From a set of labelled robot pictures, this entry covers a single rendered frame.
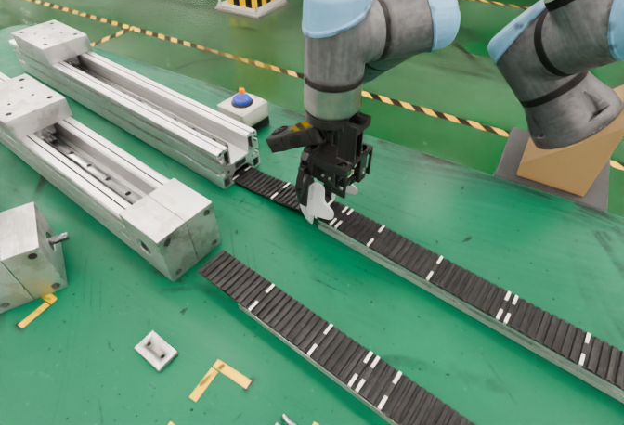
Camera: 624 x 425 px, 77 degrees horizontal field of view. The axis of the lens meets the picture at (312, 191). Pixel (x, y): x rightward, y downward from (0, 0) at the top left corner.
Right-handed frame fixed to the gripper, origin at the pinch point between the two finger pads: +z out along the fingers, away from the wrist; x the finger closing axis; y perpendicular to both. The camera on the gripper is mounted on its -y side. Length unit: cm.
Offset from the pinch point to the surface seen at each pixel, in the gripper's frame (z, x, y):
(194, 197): -6.4, -15.0, -12.3
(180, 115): -2.0, 2.3, -38.3
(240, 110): -2.9, 10.5, -28.3
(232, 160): -1.4, -1.2, -19.2
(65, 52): -7, -1, -75
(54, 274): -0.5, -34.5, -21.7
